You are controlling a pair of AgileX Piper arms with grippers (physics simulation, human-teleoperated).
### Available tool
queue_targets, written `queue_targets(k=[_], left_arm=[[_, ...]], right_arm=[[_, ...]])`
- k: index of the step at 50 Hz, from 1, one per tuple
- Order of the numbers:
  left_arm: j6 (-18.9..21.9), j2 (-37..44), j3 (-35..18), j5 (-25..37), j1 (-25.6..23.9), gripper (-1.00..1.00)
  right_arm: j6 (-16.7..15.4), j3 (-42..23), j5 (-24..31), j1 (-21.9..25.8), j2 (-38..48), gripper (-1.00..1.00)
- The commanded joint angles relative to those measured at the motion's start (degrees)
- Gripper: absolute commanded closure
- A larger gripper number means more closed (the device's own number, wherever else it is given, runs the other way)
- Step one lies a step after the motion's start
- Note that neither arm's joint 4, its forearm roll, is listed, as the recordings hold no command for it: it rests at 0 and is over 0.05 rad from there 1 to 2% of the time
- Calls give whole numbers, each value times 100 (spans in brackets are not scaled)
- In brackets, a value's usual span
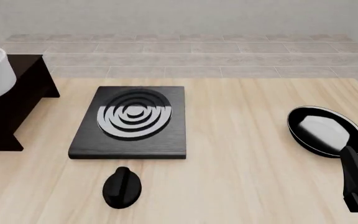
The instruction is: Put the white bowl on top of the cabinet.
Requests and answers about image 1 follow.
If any dark wooden cabinet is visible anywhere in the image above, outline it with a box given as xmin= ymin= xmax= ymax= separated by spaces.
xmin=0 ymin=54 xmax=61 ymax=152

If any black frying pan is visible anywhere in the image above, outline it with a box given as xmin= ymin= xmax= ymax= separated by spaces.
xmin=287 ymin=105 xmax=358 ymax=162

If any flat black stove plate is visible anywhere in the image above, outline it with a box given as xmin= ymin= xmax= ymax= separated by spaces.
xmin=68 ymin=85 xmax=188 ymax=161

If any round black stove knob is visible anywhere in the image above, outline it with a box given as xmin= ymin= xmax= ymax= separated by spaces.
xmin=102 ymin=166 xmax=143 ymax=209

